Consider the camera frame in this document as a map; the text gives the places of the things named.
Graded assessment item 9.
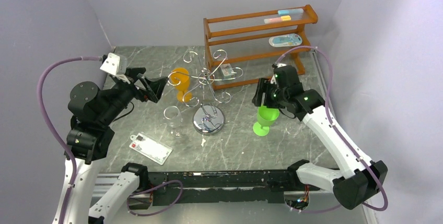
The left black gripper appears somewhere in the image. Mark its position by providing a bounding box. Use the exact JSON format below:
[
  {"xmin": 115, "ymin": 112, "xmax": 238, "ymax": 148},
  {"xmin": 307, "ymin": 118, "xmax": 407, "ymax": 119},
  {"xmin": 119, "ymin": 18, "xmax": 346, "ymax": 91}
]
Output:
[{"xmin": 100, "ymin": 67, "xmax": 169, "ymax": 124}]

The green plastic wine glass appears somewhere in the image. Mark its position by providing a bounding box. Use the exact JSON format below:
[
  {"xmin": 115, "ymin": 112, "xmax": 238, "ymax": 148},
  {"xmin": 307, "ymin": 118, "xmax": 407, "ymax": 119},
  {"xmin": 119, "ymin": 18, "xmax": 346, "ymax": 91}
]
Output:
[{"xmin": 253, "ymin": 105, "xmax": 280, "ymax": 136}]

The clear wine glass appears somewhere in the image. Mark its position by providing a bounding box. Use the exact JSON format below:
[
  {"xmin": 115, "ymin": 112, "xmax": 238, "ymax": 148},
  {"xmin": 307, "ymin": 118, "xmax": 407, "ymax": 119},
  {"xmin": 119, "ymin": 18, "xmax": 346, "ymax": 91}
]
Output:
[
  {"xmin": 163, "ymin": 106, "xmax": 184, "ymax": 138},
  {"xmin": 285, "ymin": 119, "xmax": 305, "ymax": 136}
]

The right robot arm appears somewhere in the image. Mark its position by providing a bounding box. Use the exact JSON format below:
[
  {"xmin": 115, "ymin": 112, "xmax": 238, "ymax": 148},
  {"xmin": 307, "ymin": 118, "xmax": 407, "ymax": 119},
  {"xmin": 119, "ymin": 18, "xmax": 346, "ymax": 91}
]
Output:
[{"xmin": 252, "ymin": 63, "xmax": 388, "ymax": 210}]

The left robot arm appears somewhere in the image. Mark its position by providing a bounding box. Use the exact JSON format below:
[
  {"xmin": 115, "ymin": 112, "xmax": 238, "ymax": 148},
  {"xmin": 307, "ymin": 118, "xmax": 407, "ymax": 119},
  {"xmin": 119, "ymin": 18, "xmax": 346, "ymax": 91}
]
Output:
[{"xmin": 54, "ymin": 67, "xmax": 168, "ymax": 223}]

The orange plastic wine glass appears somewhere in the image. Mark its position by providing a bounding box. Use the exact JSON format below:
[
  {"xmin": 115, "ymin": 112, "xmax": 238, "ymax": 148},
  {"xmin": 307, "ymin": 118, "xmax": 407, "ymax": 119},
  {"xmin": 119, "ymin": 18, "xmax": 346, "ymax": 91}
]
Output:
[{"xmin": 169, "ymin": 67, "xmax": 192, "ymax": 103}]

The chrome wine glass rack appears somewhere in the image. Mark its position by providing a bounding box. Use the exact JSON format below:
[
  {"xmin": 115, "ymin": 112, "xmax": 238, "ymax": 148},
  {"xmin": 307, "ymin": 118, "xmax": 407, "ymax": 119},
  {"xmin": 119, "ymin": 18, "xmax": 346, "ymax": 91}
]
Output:
[{"xmin": 183, "ymin": 49, "xmax": 244, "ymax": 136}]

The small boxed item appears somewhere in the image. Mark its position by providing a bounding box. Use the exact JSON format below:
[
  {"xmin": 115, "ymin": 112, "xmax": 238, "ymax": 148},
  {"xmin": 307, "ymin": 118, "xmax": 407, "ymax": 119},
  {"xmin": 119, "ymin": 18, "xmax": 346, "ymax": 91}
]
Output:
[{"xmin": 219, "ymin": 64, "xmax": 236, "ymax": 79}]

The orange wooden shelf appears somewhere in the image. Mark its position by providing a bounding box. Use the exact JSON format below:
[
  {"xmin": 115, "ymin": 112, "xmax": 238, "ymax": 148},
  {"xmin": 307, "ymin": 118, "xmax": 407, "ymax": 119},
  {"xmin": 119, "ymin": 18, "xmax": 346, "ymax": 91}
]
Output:
[{"xmin": 203, "ymin": 5, "xmax": 318, "ymax": 75}]

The white packaged card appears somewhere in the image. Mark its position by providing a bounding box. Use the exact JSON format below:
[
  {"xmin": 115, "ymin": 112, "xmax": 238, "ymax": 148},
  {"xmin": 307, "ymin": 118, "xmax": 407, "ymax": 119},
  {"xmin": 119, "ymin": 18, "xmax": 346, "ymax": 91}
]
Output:
[{"xmin": 129, "ymin": 133, "xmax": 173, "ymax": 166}]

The white blue blister pack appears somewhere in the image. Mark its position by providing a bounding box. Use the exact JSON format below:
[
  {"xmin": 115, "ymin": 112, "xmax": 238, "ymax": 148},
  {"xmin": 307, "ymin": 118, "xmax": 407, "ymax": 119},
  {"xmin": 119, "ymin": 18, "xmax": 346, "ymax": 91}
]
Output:
[{"xmin": 269, "ymin": 33, "xmax": 303, "ymax": 48}]

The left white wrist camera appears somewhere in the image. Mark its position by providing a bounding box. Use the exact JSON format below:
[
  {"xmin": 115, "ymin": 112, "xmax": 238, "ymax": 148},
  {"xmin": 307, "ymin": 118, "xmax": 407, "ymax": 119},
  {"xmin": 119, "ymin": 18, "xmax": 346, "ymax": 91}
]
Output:
[{"xmin": 100, "ymin": 53, "xmax": 127, "ymax": 76}]

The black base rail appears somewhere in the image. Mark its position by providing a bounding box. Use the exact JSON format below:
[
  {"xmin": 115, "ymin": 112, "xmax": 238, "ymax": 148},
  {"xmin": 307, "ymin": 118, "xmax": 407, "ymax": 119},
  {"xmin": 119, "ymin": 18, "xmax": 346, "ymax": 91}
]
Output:
[{"xmin": 130, "ymin": 169, "xmax": 317, "ymax": 206}]

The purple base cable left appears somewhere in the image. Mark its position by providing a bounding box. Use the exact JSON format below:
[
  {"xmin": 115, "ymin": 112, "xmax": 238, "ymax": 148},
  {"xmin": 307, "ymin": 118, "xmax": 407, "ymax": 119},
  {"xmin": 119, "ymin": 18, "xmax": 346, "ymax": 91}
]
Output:
[{"xmin": 126, "ymin": 180, "xmax": 184, "ymax": 217}]

